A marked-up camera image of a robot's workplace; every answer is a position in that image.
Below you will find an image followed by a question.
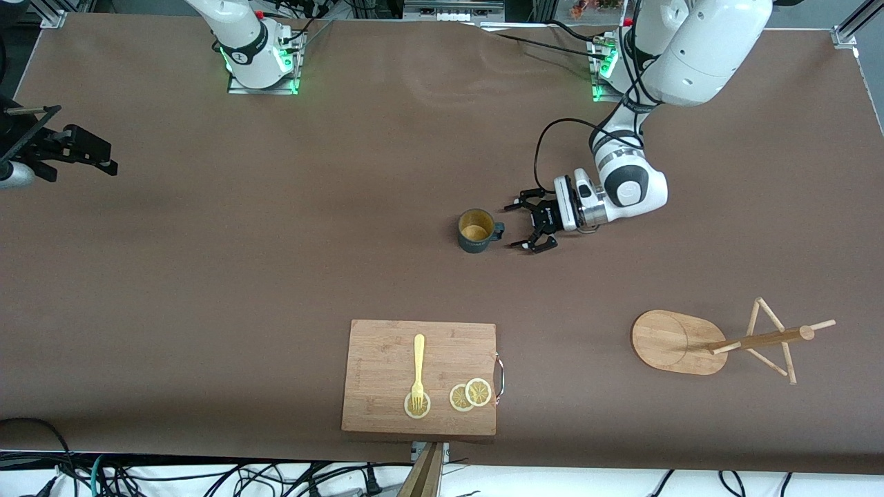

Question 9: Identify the black cable on cloth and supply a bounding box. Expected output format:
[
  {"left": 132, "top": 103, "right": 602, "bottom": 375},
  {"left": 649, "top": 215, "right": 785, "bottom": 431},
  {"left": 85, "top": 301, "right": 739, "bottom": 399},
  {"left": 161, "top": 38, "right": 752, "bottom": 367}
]
[{"left": 477, "top": 23, "right": 612, "bottom": 61}]

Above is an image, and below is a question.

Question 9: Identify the aluminium frame corner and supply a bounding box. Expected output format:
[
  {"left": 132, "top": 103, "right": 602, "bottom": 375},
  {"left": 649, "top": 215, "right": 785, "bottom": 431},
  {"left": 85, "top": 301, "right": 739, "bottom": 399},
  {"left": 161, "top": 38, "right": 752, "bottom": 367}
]
[
  {"left": 40, "top": 0, "right": 70, "bottom": 30},
  {"left": 832, "top": 0, "right": 884, "bottom": 49}
]

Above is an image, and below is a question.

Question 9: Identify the dark teal mug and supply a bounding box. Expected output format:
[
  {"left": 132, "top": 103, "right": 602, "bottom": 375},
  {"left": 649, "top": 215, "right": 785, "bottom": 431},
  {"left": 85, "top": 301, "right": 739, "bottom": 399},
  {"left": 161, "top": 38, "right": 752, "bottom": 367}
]
[{"left": 457, "top": 208, "right": 506, "bottom": 254}]

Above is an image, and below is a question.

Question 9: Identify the brown table cloth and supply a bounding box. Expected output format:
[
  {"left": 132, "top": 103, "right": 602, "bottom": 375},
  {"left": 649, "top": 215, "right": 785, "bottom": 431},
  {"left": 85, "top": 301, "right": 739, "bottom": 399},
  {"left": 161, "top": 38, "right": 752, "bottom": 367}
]
[{"left": 0, "top": 14, "right": 884, "bottom": 477}]

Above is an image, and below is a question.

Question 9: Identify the wooden mug rack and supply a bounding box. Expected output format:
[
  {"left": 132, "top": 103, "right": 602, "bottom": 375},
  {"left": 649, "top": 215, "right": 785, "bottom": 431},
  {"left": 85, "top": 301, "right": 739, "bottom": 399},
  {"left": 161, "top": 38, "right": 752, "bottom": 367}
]
[{"left": 631, "top": 298, "right": 836, "bottom": 385}]

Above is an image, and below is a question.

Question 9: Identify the orange red toy pile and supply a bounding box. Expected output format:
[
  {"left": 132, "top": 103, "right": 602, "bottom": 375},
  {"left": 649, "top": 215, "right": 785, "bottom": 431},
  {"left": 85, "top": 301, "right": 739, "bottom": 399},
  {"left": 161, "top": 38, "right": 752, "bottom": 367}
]
[{"left": 570, "top": 0, "right": 624, "bottom": 19}]

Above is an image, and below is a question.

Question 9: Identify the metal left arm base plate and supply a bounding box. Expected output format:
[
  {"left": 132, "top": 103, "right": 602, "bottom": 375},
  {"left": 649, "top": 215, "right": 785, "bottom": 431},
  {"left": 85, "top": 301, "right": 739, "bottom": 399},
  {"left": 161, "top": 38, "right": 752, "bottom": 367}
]
[{"left": 587, "top": 38, "right": 626, "bottom": 104}]

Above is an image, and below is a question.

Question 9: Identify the black looped cable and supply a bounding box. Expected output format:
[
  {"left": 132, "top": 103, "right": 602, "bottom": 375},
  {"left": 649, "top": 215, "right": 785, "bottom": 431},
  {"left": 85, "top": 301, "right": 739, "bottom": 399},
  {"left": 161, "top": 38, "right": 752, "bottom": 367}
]
[{"left": 0, "top": 417, "right": 78, "bottom": 497}]

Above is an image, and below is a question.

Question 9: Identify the bamboo cutting board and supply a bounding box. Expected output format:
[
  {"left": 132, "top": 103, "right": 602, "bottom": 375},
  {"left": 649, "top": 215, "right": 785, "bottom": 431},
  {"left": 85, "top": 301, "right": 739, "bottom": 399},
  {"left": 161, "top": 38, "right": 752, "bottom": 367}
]
[{"left": 341, "top": 319, "right": 505, "bottom": 436}]

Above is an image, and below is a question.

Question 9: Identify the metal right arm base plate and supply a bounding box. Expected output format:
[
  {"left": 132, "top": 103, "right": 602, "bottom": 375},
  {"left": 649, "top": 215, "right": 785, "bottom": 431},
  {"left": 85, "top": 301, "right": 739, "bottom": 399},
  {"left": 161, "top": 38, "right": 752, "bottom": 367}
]
[{"left": 227, "top": 31, "right": 302, "bottom": 96}]

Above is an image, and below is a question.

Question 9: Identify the black cable with plug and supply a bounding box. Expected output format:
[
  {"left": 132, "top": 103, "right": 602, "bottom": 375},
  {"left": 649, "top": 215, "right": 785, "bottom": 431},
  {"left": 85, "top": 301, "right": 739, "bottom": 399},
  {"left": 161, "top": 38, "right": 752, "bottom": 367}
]
[{"left": 228, "top": 461, "right": 415, "bottom": 497}]

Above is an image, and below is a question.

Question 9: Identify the grey power strip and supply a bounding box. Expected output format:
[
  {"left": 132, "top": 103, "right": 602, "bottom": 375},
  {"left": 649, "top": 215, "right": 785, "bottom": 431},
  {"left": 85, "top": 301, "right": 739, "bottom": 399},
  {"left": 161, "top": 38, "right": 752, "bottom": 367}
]
[{"left": 403, "top": 1, "right": 506, "bottom": 21}]

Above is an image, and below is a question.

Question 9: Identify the wooden stand leg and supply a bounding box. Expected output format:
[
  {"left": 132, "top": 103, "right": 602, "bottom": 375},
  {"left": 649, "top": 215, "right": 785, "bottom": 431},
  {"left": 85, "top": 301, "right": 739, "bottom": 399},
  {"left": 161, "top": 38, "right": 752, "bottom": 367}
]
[{"left": 396, "top": 442, "right": 444, "bottom": 497}]

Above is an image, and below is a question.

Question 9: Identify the yellow plastic fork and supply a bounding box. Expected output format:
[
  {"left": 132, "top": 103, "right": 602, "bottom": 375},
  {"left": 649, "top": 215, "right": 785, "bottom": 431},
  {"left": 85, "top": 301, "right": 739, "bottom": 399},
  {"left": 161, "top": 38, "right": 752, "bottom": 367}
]
[{"left": 411, "top": 334, "right": 426, "bottom": 412}]

